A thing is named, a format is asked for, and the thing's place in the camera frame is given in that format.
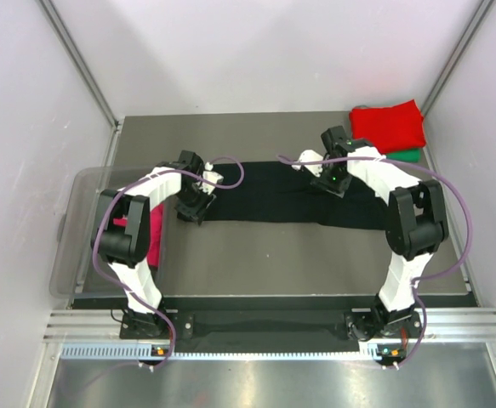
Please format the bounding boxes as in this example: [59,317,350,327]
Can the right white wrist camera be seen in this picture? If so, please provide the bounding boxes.
[292,150,323,178]

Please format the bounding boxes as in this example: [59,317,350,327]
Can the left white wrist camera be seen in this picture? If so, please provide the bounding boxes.
[200,162,224,195]

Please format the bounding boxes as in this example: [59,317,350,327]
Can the slotted grey cable duct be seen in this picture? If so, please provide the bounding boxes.
[60,337,406,362]

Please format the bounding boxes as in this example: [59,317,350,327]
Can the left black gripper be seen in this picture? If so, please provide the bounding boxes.
[174,182,215,226]

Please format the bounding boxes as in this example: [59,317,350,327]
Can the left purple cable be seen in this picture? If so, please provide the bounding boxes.
[90,156,245,369]

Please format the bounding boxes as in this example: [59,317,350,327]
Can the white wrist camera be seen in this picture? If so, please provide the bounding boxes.
[200,162,224,195]
[292,150,323,178]

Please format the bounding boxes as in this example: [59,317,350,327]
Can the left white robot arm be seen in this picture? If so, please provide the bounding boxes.
[91,150,224,337]

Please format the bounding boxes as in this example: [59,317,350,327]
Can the folded green t shirt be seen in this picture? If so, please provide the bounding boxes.
[386,148,421,163]

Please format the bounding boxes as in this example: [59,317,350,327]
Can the magenta t shirt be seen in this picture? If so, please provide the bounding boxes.
[111,203,166,269]

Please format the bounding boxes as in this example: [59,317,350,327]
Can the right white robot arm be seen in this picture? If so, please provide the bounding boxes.
[300,126,448,341]

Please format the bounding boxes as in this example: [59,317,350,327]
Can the clear plastic bin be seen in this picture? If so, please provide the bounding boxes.
[49,166,152,301]

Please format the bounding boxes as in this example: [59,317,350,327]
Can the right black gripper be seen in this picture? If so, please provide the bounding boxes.
[311,159,353,197]

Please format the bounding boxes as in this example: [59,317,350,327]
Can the black t shirt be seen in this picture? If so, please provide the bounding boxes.
[205,161,387,231]

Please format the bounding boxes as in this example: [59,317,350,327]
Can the red t shirt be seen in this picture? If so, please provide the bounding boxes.
[349,99,426,155]

